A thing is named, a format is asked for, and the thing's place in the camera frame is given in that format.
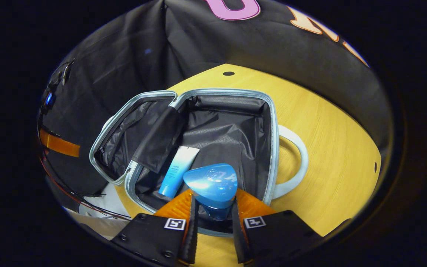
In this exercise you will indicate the white and blue tube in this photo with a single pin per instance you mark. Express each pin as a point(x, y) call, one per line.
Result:
point(176, 172)

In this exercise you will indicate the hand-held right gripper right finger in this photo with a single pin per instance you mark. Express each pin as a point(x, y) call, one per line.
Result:
point(237, 241)

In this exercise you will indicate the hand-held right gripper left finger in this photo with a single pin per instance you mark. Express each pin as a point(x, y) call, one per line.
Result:
point(192, 237)

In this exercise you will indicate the black backdrop cloth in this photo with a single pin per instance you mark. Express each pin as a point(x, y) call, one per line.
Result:
point(198, 44)

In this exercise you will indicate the green bottle with blue cap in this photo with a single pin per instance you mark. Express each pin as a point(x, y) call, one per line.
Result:
point(209, 185)

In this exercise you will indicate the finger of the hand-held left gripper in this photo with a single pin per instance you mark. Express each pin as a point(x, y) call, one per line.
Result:
point(59, 144)

